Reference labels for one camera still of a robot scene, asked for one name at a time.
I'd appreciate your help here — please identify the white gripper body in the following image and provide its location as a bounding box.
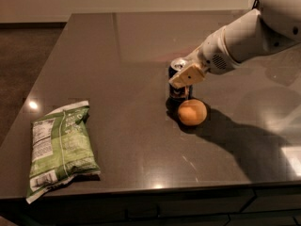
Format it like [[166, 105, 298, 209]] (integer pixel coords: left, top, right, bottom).
[[187, 26, 239, 74]]

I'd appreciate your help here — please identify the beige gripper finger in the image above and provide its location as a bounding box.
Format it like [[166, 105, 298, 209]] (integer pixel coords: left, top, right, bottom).
[[168, 63, 205, 89]]

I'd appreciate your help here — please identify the blue pepsi can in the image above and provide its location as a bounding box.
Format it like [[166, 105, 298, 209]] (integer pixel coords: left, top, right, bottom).
[[167, 56, 194, 105]]

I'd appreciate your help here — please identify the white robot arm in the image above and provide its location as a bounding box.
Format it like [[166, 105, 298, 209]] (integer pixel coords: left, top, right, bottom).
[[169, 0, 301, 89]]

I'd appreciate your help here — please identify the orange fruit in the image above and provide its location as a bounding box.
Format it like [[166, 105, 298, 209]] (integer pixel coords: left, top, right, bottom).
[[178, 99, 207, 126]]

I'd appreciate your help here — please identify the green chip bag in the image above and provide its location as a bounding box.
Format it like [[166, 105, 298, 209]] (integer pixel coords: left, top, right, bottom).
[[26, 101, 101, 204]]

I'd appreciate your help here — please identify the black wire basket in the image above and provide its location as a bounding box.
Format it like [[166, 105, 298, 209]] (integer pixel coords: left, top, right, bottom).
[[251, 0, 261, 9]]

